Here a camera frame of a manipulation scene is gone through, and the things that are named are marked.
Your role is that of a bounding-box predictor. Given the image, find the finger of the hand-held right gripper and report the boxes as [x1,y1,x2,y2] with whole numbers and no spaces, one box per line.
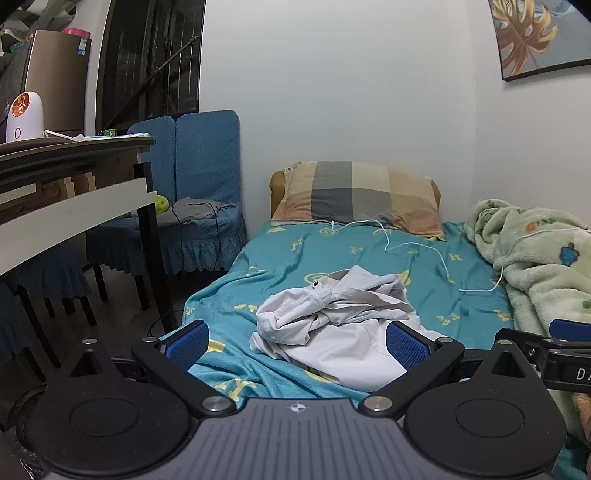
[501,318,591,358]

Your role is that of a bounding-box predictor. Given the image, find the brown pillow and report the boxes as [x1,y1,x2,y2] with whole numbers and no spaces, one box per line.
[270,170,441,222]

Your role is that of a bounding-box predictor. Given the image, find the green fleece blanket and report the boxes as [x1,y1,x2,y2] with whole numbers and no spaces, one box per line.
[464,198,591,352]

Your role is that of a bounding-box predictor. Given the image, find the gold leaf wall picture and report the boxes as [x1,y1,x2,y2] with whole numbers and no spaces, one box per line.
[488,0,591,83]

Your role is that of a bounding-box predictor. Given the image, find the thin black cable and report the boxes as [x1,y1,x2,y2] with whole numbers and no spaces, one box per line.
[171,200,223,273]

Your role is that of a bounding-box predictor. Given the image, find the white t-shirt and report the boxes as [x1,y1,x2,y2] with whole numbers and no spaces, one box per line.
[249,265,451,393]

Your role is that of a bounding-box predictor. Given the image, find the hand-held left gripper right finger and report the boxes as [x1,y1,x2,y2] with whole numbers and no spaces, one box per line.
[359,320,543,418]

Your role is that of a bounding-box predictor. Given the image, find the grey cloth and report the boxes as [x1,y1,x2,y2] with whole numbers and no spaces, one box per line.
[157,197,236,226]

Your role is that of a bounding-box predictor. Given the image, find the white charging cable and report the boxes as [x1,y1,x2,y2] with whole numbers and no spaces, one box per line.
[330,219,506,294]

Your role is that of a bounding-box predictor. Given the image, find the plaid pillow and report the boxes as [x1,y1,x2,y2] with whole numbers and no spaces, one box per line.
[271,161,446,241]

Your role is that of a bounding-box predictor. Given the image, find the beige refrigerator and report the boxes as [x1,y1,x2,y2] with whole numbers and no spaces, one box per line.
[23,30,93,134]

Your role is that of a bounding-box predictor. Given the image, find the white round heater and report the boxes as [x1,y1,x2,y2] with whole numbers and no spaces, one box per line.
[6,91,45,143]

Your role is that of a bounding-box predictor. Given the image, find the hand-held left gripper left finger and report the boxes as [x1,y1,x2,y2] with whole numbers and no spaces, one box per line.
[69,320,236,418]

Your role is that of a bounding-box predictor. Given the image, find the papers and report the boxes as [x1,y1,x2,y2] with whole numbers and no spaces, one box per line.
[44,130,153,142]

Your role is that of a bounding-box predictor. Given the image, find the wooden table with white edge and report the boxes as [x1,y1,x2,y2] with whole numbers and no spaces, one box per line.
[0,136,178,333]

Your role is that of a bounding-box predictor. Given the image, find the dark glass door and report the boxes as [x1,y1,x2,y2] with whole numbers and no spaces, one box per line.
[97,0,206,134]

